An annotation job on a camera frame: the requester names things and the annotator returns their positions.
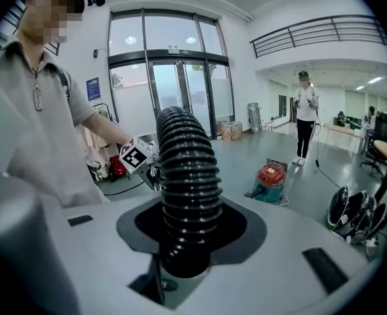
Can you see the red and teal vacuum cleaner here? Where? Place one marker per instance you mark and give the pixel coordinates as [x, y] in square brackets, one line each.
[269, 182]

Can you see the person's grey shirt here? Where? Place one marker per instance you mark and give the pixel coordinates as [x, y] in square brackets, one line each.
[42, 143]

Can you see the blue wall poster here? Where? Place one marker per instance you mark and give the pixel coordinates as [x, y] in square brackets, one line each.
[92, 89]

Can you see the box of yellow toys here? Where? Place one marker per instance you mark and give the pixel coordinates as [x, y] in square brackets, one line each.
[231, 131]

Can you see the person's head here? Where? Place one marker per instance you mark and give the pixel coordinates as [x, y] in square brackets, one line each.
[49, 12]

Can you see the person's left forearm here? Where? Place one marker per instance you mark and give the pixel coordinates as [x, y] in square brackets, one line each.
[108, 130]

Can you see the small black office chair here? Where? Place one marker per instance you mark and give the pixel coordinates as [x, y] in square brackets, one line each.
[382, 133]

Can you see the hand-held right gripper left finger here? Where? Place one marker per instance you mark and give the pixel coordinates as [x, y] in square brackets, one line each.
[98, 258]

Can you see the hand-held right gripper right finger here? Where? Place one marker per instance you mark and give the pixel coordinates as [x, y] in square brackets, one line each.
[278, 274]

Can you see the folded grey trolley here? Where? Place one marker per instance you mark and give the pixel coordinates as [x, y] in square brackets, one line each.
[254, 117]

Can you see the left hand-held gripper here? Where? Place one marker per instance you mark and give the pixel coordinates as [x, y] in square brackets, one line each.
[136, 156]

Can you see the glass entrance doors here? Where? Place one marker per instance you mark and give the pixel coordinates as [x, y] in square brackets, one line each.
[167, 87]

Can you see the wooden bench table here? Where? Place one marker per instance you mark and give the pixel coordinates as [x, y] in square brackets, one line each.
[344, 130]

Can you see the black balcony railing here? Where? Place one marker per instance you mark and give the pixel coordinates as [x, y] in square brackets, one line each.
[336, 28]

